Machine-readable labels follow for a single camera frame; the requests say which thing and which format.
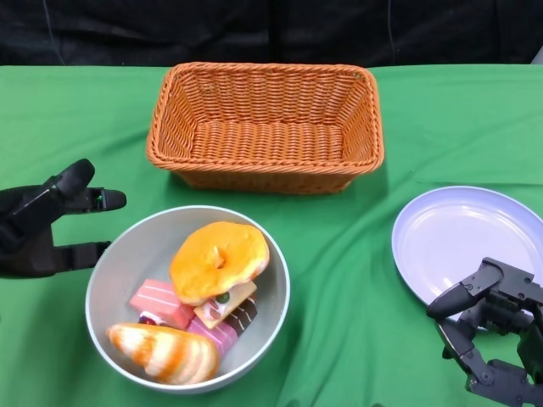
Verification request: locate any orange wicker basket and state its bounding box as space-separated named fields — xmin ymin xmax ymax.
xmin=146 ymin=62 xmax=385 ymax=195

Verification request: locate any green tablecloth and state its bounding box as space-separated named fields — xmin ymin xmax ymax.
xmin=0 ymin=63 xmax=543 ymax=407

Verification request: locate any salmon pink cake slice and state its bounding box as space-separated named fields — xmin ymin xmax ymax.
xmin=129 ymin=278 xmax=196 ymax=330

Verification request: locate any magenta pink cake slice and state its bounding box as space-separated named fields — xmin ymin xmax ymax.
xmin=186 ymin=317 xmax=241 ymax=355

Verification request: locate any lavender round plate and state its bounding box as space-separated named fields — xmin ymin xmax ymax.
xmin=390 ymin=186 xmax=543 ymax=326

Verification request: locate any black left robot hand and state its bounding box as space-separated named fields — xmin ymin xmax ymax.
xmin=0 ymin=159 xmax=127 ymax=279

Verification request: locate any chocolate brown cake slice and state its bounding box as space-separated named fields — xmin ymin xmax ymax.
xmin=227 ymin=296 xmax=259 ymax=336

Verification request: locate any yellow cake slice green ball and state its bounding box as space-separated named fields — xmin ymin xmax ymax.
xmin=193 ymin=280 xmax=259 ymax=330

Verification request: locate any round orange ring bread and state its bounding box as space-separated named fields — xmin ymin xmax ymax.
xmin=169 ymin=220 xmax=271 ymax=307

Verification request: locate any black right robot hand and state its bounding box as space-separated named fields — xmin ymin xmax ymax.
xmin=426 ymin=256 xmax=543 ymax=398

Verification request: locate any pale grey-green bowl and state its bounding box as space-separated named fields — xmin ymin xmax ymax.
xmin=84 ymin=205 xmax=292 ymax=395

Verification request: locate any long striped bread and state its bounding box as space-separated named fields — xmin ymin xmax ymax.
xmin=105 ymin=322 xmax=221 ymax=386

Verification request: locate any black backdrop cloth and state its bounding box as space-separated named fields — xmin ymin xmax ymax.
xmin=0 ymin=0 xmax=543 ymax=69

